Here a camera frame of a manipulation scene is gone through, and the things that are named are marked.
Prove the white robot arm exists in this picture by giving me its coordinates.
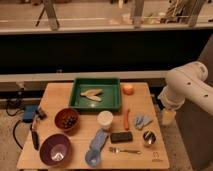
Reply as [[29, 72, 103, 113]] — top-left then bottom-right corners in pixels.
[[158, 61, 213, 125]]

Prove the shiny metal cup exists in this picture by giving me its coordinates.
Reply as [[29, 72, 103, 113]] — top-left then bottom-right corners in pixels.
[[142, 131, 156, 147]]

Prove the white plastic cup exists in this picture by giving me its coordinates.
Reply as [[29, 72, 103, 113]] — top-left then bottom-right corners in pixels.
[[97, 111, 113, 130]]

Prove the light blue crumpled glove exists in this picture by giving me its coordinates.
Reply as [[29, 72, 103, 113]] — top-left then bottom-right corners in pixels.
[[134, 115, 152, 130]]

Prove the orange carrot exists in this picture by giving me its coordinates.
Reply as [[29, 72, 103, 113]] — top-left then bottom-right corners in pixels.
[[124, 109, 130, 130]]

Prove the black sponge block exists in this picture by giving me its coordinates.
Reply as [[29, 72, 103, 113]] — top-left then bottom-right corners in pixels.
[[110, 132, 133, 143]]

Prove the silver fork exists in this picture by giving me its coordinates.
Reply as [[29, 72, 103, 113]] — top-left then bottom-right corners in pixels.
[[109, 147, 141, 154]]

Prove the green plastic tray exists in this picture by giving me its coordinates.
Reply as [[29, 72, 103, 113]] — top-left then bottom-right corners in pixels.
[[69, 78, 122, 112]]

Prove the blue measuring scoop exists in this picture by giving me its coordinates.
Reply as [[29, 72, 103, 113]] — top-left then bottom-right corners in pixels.
[[85, 149, 101, 167]]

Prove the brown bowl with dark items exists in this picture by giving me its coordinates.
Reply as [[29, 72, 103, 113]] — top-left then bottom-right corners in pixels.
[[54, 108, 79, 132]]

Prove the purple bowl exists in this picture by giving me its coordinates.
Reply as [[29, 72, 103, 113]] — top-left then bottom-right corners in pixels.
[[39, 134, 71, 167]]

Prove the blue box device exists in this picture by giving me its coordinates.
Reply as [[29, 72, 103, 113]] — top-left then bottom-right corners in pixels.
[[22, 105, 38, 123]]

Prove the black handled tool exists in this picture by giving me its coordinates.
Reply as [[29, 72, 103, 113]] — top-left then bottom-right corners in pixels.
[[30, 107, 47, 150]]

